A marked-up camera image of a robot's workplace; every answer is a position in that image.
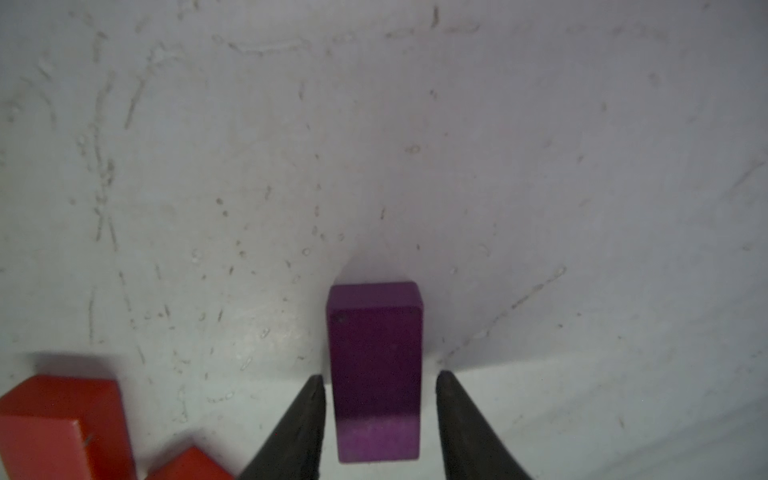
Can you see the purple block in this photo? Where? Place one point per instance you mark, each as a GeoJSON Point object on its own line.
{"type": "Point", "coordinates": [375, 342]}

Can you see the red block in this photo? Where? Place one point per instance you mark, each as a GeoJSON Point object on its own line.
{"type": "Point", "coordinates": [192, 464]}
{"type": "Point", "coordinates": [65, 428]}

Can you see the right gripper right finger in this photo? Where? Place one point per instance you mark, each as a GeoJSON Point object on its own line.
{"type": "Point", "coordinates": [470, 447]}

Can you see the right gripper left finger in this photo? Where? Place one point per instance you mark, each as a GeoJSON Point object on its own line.
{"type": "Point", "coordinates": [293, 449]}

